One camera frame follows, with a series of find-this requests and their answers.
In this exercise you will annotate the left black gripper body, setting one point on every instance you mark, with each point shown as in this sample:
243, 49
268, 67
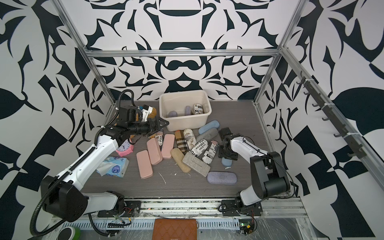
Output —
140, 129

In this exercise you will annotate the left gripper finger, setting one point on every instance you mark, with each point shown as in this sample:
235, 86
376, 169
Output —
154, 128
159, 120

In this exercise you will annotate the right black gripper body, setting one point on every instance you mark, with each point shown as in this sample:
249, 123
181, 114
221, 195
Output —
226, 154

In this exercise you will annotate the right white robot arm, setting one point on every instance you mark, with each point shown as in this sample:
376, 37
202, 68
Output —
269, 178

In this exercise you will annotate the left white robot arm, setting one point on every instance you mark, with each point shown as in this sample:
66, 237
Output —
62, 196

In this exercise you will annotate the blue glasses case front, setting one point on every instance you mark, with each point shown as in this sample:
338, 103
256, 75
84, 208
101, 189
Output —
227, 163

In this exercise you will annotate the blue glasses case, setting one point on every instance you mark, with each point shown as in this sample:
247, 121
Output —
227, 163
213, 124

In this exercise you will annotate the grey glasses case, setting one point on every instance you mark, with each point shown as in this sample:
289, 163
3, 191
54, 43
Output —
208, 135

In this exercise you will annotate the pink glasses case right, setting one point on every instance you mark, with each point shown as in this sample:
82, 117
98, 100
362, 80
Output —
168, 145

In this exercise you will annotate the pink glasses case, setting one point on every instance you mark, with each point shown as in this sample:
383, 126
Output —
154, 151
144, 164
168, 145

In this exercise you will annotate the plaid brown glasses case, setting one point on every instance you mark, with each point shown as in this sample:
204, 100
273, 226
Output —
181, 141

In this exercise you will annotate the blue glasses case back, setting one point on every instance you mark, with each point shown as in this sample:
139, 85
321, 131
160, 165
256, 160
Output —
213, 124

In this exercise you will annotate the pink glasses case middle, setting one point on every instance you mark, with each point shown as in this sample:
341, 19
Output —
154, 151

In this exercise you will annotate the map print glasses case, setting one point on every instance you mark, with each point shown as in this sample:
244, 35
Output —
190, 138

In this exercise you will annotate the tan woven glasses case centre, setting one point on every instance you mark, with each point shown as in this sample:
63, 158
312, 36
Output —
178, 157

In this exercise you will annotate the pink glasses case front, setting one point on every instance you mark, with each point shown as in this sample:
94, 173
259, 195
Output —
144, 164

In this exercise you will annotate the orange plush teddy bear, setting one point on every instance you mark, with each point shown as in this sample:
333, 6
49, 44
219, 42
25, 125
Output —
142, 127

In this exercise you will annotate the newspaper print case left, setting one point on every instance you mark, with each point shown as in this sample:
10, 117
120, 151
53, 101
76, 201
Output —
159, 137

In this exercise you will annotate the newspaper print case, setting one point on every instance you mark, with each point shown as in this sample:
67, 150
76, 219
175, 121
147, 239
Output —
159, 137
199, 148

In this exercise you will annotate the newspaper flag case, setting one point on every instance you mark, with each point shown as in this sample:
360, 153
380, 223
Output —
210, 152

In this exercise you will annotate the newspaper print case centre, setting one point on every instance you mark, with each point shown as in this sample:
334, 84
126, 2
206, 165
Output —
199, 148

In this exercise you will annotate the pink alarm clock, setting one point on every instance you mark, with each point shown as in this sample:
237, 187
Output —
125, 149

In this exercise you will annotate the grey woven rectangular case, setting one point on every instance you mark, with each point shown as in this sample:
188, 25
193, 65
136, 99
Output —
196, 164

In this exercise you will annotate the blue tissue pack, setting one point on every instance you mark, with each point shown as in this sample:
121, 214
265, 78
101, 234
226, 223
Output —
113, 166

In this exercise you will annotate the green circuit board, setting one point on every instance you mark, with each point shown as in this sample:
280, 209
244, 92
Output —
247, 227

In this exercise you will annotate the brown quilted leather wallet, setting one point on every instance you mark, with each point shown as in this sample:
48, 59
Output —
175, 229

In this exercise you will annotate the green tape roll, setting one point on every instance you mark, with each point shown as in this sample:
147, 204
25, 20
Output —
69, 233

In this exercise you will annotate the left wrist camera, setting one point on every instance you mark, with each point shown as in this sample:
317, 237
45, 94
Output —
146, 112

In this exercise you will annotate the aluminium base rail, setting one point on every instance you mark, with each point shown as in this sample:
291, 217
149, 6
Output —
211, 208

